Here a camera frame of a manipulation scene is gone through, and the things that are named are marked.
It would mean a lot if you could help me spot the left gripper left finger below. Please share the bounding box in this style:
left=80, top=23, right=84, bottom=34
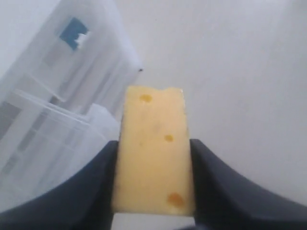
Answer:
left=0, top=140, right=118, bottom=230

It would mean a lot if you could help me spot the white plastic drawer cabinet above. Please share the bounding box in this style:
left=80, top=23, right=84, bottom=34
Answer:
left=0, top=0, right=143, bottom=211

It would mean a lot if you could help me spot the white bottle teal label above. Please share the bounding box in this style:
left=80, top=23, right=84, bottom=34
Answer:
left=59, top=18, right=90, bottom=51

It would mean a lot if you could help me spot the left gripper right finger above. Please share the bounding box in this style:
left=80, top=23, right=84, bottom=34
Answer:
left=190, top=139, right=307, bottom=230

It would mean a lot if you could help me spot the yellow cheese wedge block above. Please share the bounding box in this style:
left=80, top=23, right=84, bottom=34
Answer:
left=112, top=86, right=195, bottom=216

